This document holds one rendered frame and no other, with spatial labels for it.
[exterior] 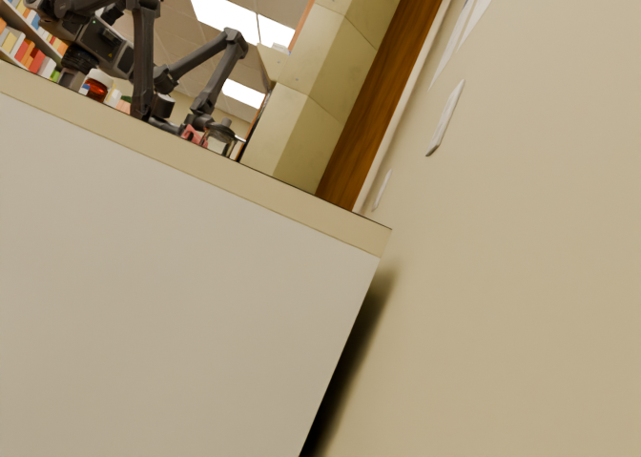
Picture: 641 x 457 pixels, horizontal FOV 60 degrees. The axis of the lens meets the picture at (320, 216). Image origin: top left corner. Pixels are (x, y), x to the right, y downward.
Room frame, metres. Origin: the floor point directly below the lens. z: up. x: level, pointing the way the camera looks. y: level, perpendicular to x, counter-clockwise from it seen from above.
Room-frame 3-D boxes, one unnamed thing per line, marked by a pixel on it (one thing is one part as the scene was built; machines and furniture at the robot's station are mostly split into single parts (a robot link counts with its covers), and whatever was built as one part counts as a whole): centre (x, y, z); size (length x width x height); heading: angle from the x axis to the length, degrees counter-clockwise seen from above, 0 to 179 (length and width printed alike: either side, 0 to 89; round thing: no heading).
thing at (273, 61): (1.89, 0.36, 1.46); 0.32 x 0.11 x 0.10; 0
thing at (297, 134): (1.89, 0.18, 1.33); 0.32 x 0.25 x 0.77; 0
